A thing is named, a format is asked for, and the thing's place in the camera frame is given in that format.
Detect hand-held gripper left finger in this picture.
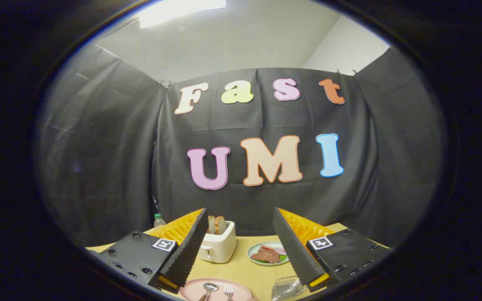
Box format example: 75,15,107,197
87,208,209,294

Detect metal wire cutlery rack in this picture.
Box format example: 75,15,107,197
271,276,306,301

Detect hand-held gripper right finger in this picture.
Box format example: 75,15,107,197
272,207,392,293

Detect wooden handled metal spoon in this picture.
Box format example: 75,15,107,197
198,283,219,301

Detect cooked meat slices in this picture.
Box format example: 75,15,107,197
251,247,282,264

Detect pink round plate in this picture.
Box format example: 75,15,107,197
179,278,253,301

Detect cream white toaster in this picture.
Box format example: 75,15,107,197
198,221,237,264

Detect pale green plate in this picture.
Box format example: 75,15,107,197
247,241,290,266

